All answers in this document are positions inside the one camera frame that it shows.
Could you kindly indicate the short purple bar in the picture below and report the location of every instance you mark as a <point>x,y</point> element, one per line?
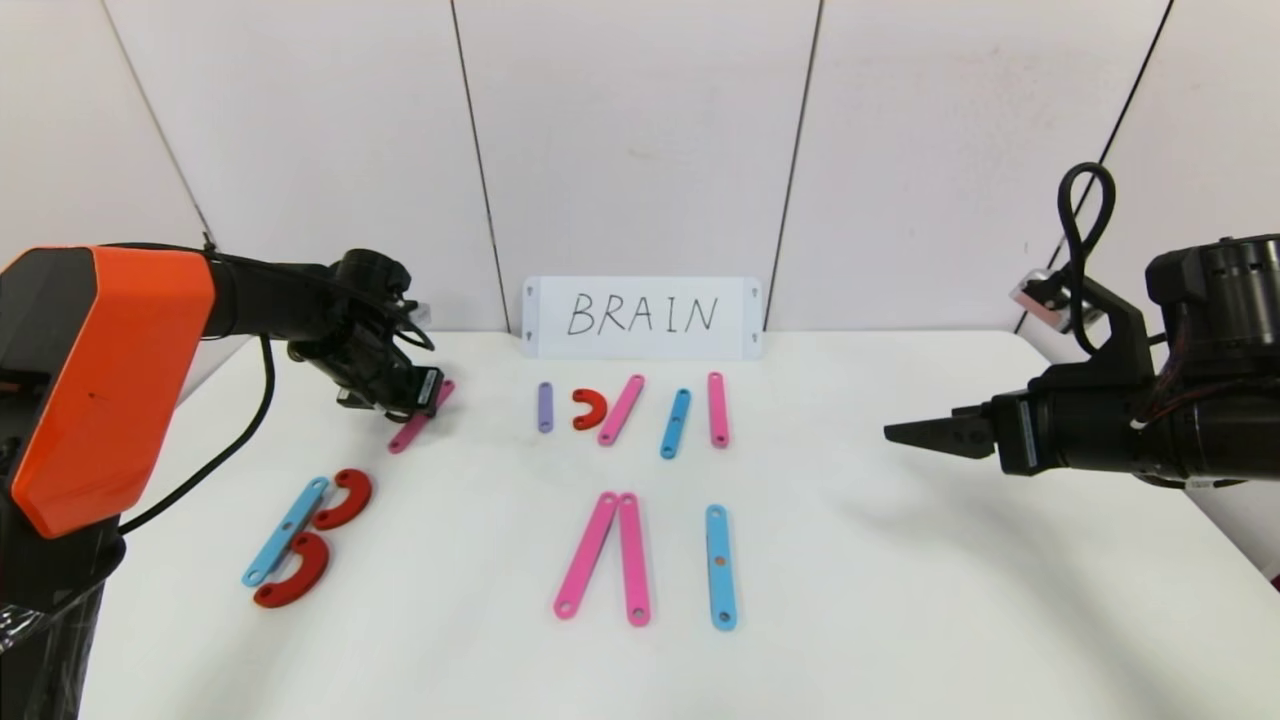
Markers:
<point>546,406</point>

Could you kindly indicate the white BRAIN sign card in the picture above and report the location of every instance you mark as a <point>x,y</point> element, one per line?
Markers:
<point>545,320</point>

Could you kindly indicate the long pink bar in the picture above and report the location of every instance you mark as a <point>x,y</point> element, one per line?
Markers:
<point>405,438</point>
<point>587,553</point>
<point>622,408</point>
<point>633,560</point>

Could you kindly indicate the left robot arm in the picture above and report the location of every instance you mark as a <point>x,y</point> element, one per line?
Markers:
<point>110,380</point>

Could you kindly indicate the long blue bar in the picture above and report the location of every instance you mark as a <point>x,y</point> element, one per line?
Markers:
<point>720,590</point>
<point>280,538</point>

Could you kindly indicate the small red arc piece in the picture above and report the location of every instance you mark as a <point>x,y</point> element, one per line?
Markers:
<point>583,423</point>

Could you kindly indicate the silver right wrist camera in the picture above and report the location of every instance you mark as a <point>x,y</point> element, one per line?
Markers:
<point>1035,295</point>

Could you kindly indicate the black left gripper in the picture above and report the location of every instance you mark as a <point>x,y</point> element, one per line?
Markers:
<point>424,389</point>

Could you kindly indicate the black right camera mount bracket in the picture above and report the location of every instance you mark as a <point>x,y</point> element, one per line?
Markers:
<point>1125,330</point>

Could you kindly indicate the short pink bar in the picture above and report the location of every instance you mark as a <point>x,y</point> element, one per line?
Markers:
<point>717,408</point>

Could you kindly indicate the large red arc piece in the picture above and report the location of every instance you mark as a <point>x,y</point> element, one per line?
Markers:
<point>317,572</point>
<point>359,498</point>

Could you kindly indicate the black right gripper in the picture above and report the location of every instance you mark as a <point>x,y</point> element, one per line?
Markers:
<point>1020,436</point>

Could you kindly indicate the short blue bar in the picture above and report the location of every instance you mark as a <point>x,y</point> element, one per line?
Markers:
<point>676,423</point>

